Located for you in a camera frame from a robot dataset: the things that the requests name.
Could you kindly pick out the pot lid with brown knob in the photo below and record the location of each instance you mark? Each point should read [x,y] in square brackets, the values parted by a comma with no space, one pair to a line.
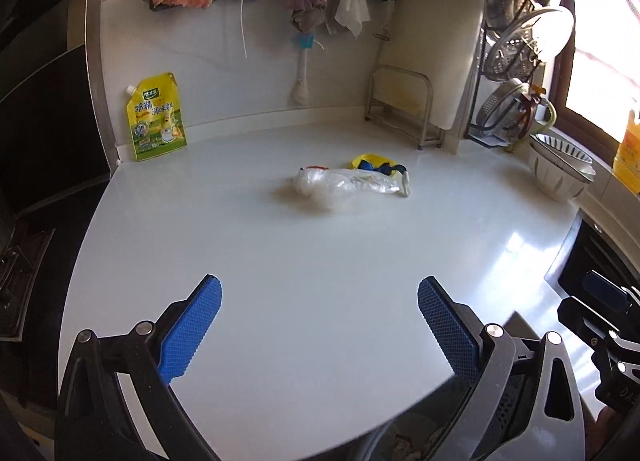
[500,106]

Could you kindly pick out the white leaf-pattern bowl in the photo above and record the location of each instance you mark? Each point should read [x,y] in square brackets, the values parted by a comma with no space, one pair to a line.
[555,181]

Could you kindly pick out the blue plastic piece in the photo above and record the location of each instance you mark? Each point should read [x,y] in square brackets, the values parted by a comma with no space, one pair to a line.
[386,169]

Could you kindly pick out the steel steamer plate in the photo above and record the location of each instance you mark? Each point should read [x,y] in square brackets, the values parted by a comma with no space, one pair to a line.
[515,58]

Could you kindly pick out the white cutting board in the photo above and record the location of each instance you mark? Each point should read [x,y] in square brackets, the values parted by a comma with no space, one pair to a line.
[460,56]

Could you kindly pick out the yellow green seasoning pouch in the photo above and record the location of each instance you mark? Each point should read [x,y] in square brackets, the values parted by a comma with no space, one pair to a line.
[157,121]

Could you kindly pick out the black kitchen sink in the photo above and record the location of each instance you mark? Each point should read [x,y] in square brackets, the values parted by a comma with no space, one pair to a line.
[575,251]

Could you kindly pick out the metal cutting board rack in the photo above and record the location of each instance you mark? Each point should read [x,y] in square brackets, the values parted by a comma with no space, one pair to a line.
[432,136]

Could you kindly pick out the yellow detergent bottle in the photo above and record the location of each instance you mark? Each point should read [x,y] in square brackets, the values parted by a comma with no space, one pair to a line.
[627,161]

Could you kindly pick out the yellow plastic lid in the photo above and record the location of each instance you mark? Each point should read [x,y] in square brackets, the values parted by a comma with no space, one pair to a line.
[367,159]

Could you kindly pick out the clear plastic bag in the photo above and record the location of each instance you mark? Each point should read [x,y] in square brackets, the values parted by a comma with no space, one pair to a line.
[340,186]

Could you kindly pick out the white blue bottle brush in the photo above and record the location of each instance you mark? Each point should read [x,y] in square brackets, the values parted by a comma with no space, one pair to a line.
[301,86]

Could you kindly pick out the window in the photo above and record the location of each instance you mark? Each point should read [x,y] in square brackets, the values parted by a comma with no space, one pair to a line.
[600,66]

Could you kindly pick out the white hanging peeler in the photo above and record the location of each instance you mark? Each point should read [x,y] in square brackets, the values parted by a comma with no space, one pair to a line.
[387,16]

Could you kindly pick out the white plastic straw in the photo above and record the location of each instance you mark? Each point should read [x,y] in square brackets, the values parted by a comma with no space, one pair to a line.
[243,26]

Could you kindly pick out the white cloth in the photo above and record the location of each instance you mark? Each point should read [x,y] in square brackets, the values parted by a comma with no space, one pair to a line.
[352,6]

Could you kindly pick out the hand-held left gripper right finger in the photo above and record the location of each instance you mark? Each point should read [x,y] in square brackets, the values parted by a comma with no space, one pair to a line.
[447,328]

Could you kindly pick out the pale green mug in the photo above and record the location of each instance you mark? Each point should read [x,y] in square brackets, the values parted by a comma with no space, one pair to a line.
[552,113]

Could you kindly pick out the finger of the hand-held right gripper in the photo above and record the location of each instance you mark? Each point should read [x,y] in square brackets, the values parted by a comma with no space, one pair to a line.
[602,288]
[580,313]

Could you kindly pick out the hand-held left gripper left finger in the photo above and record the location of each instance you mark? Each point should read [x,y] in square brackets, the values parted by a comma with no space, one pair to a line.
[192,326]

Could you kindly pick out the black gas stove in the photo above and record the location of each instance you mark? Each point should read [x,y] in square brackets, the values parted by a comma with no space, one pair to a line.
[20,281]

